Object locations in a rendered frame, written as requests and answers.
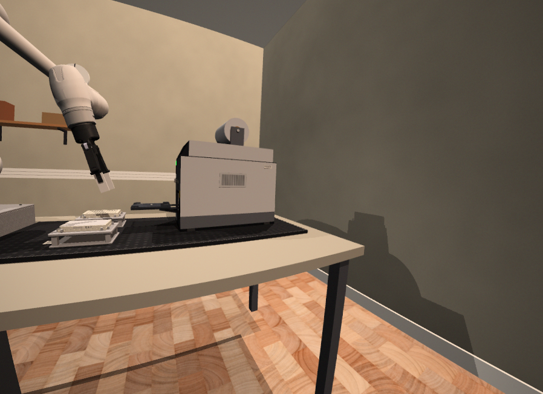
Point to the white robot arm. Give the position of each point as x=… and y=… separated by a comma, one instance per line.
x=78, y=102

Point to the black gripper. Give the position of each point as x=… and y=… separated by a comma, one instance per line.
x=87, y=134

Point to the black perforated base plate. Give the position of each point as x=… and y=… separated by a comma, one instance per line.
x=137, y=235

